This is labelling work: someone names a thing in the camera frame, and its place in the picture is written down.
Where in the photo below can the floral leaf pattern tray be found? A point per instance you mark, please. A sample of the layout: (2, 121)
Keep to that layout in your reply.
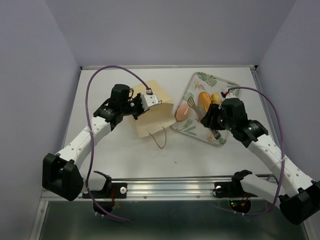
(202, 90)

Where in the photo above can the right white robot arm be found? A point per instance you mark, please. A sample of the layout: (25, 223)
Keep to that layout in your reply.
(297, 195)

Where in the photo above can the aluminium front rail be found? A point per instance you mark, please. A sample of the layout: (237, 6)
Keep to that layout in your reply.
(183, 189)

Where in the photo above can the long fake baguette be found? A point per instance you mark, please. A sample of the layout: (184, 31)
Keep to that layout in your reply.
(204, 101)

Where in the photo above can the small round fake bun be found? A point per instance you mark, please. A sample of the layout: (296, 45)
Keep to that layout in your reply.
(216, 98)

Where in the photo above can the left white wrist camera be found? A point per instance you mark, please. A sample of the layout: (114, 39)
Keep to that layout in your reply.
(149, 99)

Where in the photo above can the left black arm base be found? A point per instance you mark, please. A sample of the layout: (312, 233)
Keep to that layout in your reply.
(110, 190)

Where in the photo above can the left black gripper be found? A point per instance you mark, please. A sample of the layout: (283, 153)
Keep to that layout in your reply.
(137, 98)

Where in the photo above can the brown paper bag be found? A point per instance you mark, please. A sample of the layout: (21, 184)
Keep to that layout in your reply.
(159, 117)

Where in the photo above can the pink fake bread loaf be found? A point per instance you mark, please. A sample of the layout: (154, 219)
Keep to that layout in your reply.
(182, 112)

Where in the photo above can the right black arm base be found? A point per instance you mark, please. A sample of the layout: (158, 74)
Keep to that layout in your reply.
(239, 199)

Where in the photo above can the metal kitchen tongs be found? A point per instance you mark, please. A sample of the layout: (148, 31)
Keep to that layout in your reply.
(191, 103)

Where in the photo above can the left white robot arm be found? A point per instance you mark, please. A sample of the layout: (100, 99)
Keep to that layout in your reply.
(61, 171)

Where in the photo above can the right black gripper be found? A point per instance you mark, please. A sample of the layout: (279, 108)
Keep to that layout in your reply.
(213, 110)

